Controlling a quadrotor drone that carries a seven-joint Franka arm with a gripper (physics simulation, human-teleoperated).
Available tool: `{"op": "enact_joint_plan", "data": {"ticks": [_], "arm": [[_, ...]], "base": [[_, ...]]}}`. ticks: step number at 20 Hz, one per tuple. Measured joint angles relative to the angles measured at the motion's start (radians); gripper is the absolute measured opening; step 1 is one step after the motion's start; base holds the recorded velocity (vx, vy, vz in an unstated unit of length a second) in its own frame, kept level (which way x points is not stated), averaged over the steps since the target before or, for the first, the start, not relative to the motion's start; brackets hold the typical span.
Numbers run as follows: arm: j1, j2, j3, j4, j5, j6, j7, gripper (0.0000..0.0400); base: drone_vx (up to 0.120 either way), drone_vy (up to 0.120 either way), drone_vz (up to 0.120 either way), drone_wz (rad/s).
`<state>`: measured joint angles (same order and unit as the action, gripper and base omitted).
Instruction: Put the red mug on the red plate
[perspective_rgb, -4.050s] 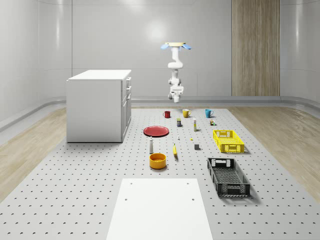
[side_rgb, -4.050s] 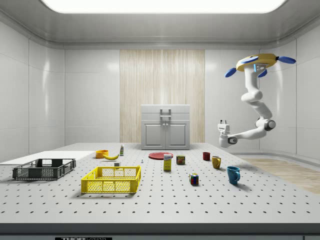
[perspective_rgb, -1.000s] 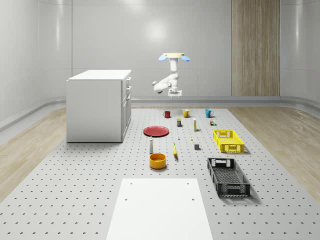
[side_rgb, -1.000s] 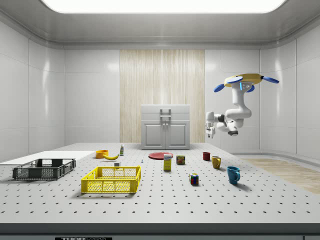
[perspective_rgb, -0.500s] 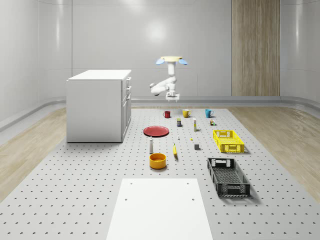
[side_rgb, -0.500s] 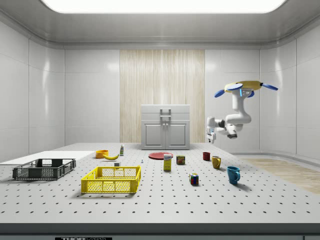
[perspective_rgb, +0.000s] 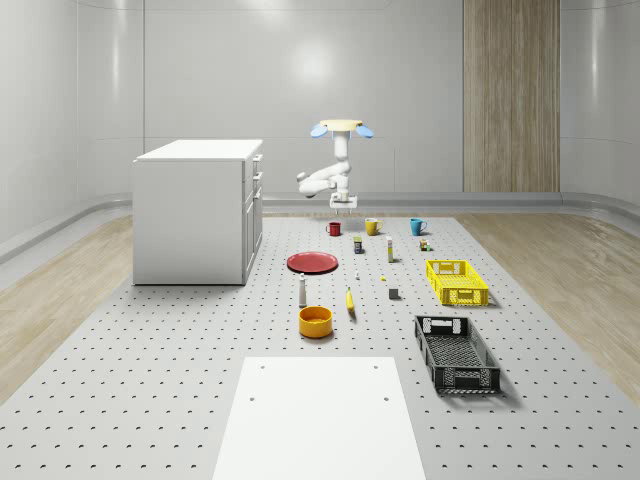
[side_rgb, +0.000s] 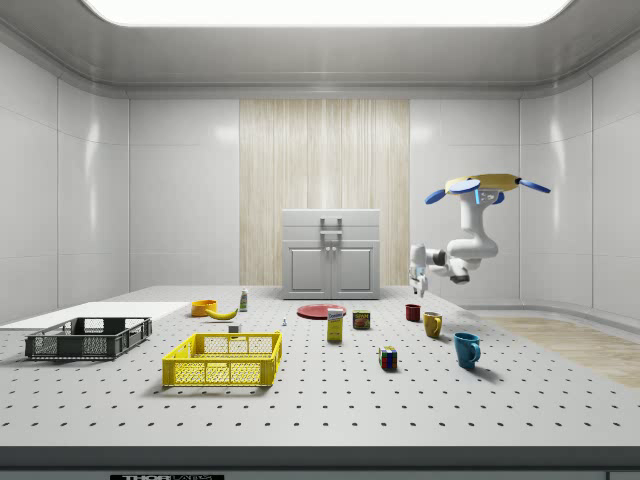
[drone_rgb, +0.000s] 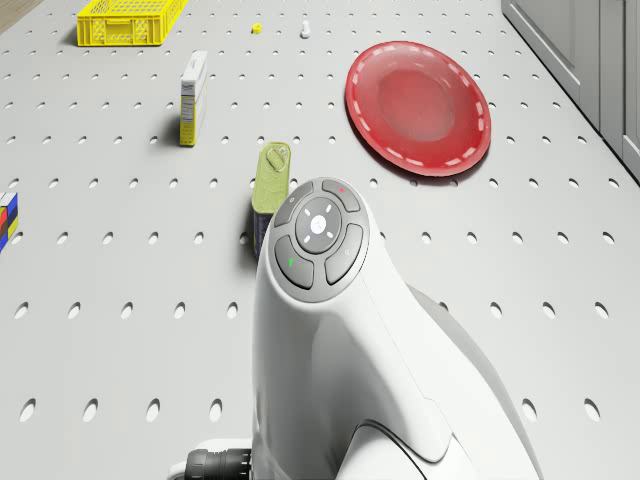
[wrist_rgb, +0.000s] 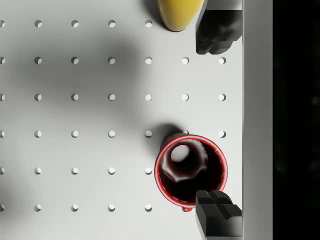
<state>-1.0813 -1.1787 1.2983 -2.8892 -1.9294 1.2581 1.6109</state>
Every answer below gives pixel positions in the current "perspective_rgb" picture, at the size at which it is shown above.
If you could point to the yellow mug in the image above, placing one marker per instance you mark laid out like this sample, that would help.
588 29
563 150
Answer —
371 227

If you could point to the yellow bowl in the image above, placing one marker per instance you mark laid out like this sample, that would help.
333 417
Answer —
315 325

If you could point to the white cabinet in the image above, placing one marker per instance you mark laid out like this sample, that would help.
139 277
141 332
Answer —
190 225

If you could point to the small white bottle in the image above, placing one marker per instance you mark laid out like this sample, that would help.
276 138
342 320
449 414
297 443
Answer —
302 292

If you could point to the red mug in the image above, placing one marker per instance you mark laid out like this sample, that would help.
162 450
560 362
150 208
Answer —
335 229

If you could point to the white board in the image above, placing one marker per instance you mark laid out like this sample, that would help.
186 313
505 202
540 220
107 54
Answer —
320 420

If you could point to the puzzle cube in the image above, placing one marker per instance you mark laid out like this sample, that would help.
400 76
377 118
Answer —
425 245

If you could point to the red plate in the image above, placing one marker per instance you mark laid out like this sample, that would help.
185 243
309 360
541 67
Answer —
312 262

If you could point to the dark grey basket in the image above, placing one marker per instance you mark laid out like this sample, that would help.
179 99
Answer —
467 382

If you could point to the grey cube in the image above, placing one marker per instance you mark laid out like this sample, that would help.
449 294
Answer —
394 294

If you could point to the blue mug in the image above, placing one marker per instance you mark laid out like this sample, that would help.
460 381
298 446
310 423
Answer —
416 227

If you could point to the yellow basket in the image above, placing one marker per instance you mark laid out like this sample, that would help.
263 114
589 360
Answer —
462 295

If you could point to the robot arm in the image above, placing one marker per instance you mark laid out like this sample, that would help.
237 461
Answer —
325 176

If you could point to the banana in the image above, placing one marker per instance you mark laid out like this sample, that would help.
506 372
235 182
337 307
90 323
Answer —
350 301

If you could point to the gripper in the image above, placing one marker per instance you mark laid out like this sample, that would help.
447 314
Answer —
344 202

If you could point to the yellow and white box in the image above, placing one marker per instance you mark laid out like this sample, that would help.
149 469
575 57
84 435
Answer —
389 250

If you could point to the flat-sided can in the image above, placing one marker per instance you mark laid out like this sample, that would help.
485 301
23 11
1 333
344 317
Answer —
357 246

